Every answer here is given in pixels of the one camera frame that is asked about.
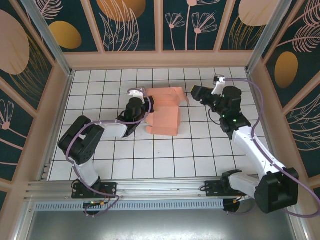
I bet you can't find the peach paper box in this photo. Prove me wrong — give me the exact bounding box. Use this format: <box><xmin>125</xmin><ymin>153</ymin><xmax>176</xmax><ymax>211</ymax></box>
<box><xmin>145</xmin><ymin>86</ymin><xmax>192</xmax><ymax>137</ymax></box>

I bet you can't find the small electronics board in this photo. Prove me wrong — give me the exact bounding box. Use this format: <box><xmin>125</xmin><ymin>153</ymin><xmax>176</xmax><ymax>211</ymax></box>
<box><xmin>83</xmin><ymin>199</ymin><xmax>111</xmax><ymax>209</ymax></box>

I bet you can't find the grey metal sheet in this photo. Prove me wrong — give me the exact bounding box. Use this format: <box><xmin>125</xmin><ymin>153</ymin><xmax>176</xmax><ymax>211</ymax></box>
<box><xmin>23</xmin><ymin>196</ymin><xmax>305</xmax><ymax>240</ymax></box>

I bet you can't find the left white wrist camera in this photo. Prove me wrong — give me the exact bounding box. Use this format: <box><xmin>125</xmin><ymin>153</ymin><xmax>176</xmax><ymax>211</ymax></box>
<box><xmin>127</xmin><ymin>87</ymin><xmax>147</xmax><ymax>104</ymax></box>

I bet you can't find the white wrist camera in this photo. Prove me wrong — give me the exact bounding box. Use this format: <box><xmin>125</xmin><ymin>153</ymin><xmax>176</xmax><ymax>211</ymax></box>
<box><xmin>127</xmin><ymin>87</ymin><xmax>147</xmax><ymax>104</ymax></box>
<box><xmin>211</xmin><ymin>74</ymin><xmax>226</xmax><ymax>95</ymax></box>

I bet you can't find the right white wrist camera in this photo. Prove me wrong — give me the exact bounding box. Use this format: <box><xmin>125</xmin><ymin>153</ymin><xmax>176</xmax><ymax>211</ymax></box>
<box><xmin>211</xmin><ymin>74</ymin><xmax>226</xmax><ymax>95</ymax></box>

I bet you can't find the thin aluminium side rail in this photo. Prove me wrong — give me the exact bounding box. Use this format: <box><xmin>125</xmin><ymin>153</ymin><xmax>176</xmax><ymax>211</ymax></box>
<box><xmin>246</xmin><ymin>71</ymin><xmax>281</xmax><ymax>177</ymax></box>
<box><xmin>38</xmin><ymin>71</ymin><xmax>76</xmax><ymax>182</ymax></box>

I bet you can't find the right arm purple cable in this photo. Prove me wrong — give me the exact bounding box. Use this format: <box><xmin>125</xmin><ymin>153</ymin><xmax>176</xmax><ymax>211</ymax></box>
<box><xmin>223</xmin><ymin>77</ymin><xmax>318</xmax><ymax>218</ymax></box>

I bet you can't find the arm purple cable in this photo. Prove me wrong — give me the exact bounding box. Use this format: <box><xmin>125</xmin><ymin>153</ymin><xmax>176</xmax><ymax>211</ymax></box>
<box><xmin>65</xmin><ymin>87</ymin><xmax>152</xmax><ymax>218</ymax></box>
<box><xmin>223</xmin><ymin>77</ymin><xmax>318</xmax><ymax>218</ymax></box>

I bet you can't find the aluminium corner post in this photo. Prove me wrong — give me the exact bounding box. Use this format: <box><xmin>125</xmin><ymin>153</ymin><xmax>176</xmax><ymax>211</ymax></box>
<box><xmin>20</xmin><ymin>0</ymin><xmax>75</xmax><ymax>77</ymax></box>
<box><xmin>244</xmin><ymin>0</ymin><xmax>288</xmax><ymax>74</ymax></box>

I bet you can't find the aluminium mounting rail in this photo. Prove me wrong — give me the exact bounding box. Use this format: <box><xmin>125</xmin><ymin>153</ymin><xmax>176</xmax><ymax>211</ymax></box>
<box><xmin>23</xmin><ymin>176</ymin><xmax>298</xmax><ymax>201</ymax></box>

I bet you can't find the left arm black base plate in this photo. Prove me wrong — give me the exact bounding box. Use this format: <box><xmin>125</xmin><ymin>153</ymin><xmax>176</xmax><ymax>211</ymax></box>
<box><xmin>71</xmin><ymin>181</ymin><xmax>118</xmax><ymax>200</ymax></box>

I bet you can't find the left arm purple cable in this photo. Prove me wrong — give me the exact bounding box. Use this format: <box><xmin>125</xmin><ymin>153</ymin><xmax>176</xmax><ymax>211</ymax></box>
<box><xmin>65</xmin><ymin>87</ymin><xmax>152</xmax><ymax>218</ymax></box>

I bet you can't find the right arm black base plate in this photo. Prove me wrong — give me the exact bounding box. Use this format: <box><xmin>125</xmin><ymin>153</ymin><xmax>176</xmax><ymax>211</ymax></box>
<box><xmin>204</xmin><ymin>180</ymin><xmax>251</xmax><ymax>199</ymax></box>

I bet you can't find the yellow white wire connector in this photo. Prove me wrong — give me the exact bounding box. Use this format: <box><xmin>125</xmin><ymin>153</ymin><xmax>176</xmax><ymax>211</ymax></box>
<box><xmin>233</xmin><ymin>194</ymin><xmax>251</xmax><ymax>204</ymax></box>

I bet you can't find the slotted white cable duct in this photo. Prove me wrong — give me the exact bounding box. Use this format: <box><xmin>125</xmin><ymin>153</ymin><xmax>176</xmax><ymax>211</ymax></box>
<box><xmin>33</xmin><ymin>199</ymin><xmax>225</xmax><ymax>211</ymax></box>

